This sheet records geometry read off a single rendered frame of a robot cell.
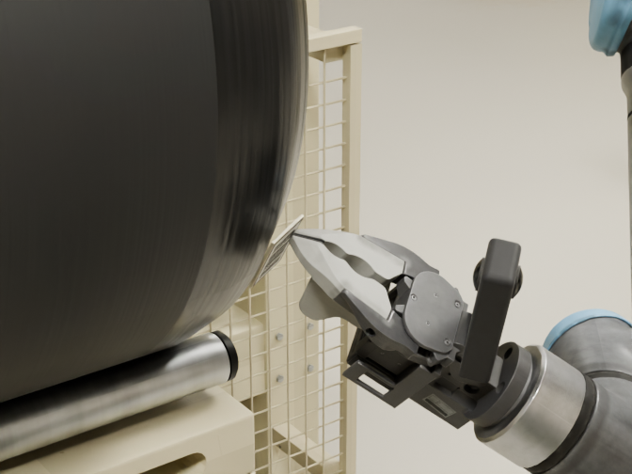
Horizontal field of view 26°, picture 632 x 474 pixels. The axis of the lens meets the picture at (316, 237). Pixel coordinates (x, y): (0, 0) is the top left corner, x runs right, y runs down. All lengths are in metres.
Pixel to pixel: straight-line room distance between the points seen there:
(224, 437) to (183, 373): 0.07
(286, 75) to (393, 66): 4.08
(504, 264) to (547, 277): 2.41
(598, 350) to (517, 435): 0.16
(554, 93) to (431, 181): 0.93
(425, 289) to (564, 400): 0.14
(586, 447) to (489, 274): 0.18
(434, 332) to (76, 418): 0.29
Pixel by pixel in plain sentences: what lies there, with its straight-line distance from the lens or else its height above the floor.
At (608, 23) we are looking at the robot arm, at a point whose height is 1.28.
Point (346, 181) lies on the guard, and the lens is 1.81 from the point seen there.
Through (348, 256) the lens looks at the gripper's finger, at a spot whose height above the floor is 1.03.
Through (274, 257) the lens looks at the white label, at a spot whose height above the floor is 1.03.
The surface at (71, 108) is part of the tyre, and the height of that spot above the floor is 1.20.
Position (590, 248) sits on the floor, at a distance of 3.58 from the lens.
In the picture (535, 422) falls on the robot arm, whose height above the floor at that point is 0.91.
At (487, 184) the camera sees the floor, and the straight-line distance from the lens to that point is 3.94.
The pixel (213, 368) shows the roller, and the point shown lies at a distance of 1.14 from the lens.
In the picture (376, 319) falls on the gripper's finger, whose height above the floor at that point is 1.00.
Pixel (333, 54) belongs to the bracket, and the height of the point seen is 0.97.
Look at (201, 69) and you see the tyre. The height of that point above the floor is 1.21.
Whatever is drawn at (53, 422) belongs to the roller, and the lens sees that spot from 1.09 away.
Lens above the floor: 1.47
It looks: 24 degrees down
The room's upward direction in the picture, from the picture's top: straight up
